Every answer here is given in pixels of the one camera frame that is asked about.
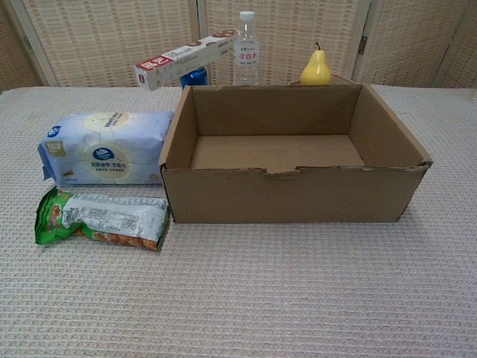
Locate green snack bag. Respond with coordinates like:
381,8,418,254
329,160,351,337
34,186,171,253

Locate blue tissue pack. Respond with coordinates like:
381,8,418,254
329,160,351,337
37,110,175,186

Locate open brown cardboard box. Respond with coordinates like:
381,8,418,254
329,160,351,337
159,83,434,224

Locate long white red wrap box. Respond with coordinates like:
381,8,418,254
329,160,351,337
134,30,239,92

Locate blue bottle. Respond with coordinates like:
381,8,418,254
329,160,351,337
180,66,208,90

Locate clear plastic water bottle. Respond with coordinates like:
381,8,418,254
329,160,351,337
233,10,260,87

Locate yellow pear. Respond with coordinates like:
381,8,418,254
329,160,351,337
300,42,332,86

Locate beige woven folding screen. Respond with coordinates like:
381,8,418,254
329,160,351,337
0,0,477,90

